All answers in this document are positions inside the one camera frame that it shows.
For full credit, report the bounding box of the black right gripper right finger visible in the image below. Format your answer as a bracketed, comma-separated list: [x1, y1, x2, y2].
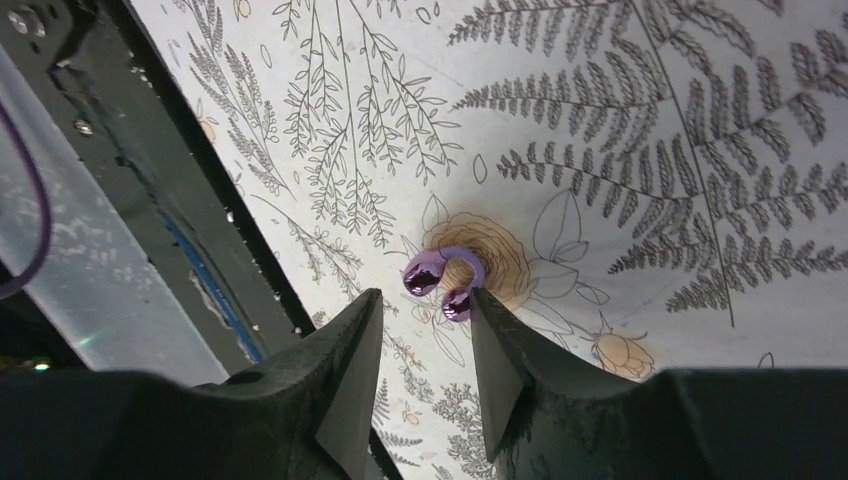
[471, 289, 847, 479]

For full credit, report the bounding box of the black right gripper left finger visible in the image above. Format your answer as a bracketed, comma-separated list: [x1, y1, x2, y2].
[1, 288, 384, 479]

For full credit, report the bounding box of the floral table mat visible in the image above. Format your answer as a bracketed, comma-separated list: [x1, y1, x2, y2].
[134, 1, 847, 479]

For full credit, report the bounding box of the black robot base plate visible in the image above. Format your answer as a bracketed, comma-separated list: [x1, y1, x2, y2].
[1, 1, 306, 388]

